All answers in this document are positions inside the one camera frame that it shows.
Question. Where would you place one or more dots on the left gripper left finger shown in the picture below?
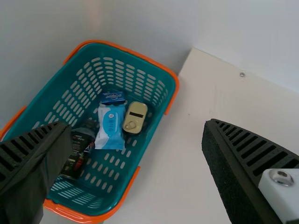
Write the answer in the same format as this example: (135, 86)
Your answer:
(25, 163)

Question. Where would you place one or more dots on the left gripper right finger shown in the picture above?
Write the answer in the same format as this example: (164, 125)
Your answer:
(236, 158)

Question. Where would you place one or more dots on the gold rectangular tin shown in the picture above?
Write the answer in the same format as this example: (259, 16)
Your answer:
(135, 109)

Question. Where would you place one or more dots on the teal shopping basket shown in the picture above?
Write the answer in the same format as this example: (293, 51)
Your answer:
(144, 79)

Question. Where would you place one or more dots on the dark coffee bottle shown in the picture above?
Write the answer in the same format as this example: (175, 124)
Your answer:
(79, 149)

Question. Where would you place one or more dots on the white and blue wipes pack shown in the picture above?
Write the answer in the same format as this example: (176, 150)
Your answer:
(109, 130)

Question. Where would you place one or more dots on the small blue box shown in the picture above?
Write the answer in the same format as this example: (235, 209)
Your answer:
(113, 96)

